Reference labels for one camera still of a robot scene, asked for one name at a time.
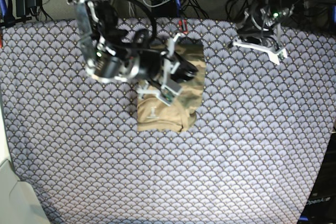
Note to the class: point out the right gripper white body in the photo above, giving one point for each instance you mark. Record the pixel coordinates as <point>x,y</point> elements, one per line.
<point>173,70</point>

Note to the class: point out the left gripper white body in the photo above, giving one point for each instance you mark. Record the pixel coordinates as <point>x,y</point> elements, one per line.
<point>266,42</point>

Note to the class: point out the camouflage T-shirt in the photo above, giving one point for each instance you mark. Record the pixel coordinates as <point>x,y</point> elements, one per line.
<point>153,114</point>

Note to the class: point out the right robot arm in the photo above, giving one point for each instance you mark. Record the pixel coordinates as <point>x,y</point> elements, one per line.
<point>106,55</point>

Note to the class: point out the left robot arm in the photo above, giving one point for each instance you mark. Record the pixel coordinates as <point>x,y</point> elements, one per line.
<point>260,29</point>

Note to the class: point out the red table clamp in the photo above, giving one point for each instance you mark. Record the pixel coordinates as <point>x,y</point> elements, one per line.
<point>183,26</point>

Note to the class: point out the purple fan-pattern tablecloth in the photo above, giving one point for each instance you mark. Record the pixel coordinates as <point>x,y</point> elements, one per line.
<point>252,156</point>

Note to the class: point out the black OpenArm box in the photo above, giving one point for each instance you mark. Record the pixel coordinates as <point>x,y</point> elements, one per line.
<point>320,207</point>

